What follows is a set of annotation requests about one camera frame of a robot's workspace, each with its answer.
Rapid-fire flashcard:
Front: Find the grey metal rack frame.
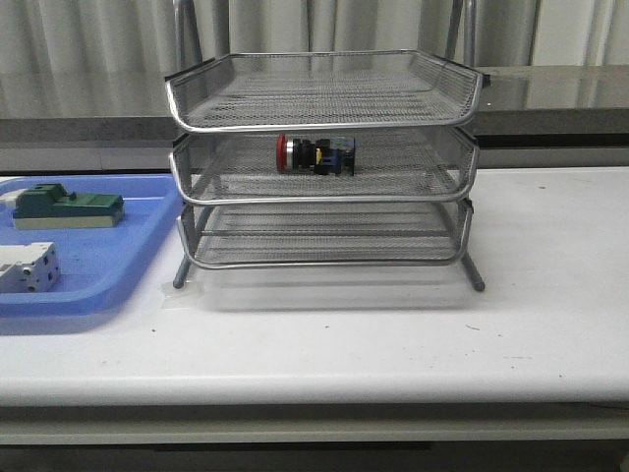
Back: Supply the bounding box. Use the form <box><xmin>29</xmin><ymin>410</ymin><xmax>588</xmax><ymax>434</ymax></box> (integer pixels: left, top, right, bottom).
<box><xmin>168</xmin><ymin>0</ymin><xmax>491</xmax><ymax>293</ymax></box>

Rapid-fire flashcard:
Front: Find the white circuit breaker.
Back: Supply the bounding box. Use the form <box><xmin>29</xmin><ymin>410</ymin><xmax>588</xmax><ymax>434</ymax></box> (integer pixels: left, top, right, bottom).
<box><xmin>1</xmin><ymin>242</ymin><xmax>60</xmax><ymax>293</ymax></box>

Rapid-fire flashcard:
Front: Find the silver mesh top tray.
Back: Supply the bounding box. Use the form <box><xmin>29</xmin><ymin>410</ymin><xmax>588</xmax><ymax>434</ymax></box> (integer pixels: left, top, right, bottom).
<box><xmin>165</xmin><ymin>49</ymin><xmax>485</xmax><ymax>134</ymax></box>

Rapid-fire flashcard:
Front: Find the silver mesh tray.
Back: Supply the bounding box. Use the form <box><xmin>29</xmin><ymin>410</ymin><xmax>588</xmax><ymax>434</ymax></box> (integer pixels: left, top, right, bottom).
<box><xmin>169</xmin><ymin>127</ymin><xmax>480</xmax><ymax>206</ymax></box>
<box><xmin>177</xmin><ymin>200</ymin><xmax>473</xmax><ymax>269</ymax></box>
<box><xmin>165</xmin><ymin>49</ymin><xmax>485</xmax><ymax>134</ymax></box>

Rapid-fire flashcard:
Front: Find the green terminal block module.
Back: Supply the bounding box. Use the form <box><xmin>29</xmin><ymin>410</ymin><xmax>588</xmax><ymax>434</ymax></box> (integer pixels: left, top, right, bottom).
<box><xmin>13</xmin><ymin>183</ymin><xmax>125</xmax><ymax>230</ymax></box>

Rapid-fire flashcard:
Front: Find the clear adhesive tape strip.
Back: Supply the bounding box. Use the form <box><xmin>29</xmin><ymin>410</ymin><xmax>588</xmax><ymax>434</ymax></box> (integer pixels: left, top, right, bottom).
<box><xmin>161</xmin><ymin>281</ymin><xmax>202</xmax><ymax>309</ymax></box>

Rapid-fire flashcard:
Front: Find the silver mesh bottom tray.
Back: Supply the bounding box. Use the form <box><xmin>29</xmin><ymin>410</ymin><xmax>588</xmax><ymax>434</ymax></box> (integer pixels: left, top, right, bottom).
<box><xmin>177</xmin><ymin>200</ymin><xmax>473</xmax><ymax>269</ymax></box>

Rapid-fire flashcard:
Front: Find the red emergency stop button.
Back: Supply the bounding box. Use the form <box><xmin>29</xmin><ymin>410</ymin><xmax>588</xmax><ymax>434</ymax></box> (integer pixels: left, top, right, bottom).
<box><xmin>275</xmin><ymin>134</ymin><xmax>356</xmax><ymax>176</ymax></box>

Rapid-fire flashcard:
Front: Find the blue plastic tray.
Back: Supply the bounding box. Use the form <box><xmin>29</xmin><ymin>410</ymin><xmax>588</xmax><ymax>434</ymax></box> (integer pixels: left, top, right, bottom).
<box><xmin>1</xmin><ymin>174</ymin><xmax>183</xmax><ymax>317</ymax></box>

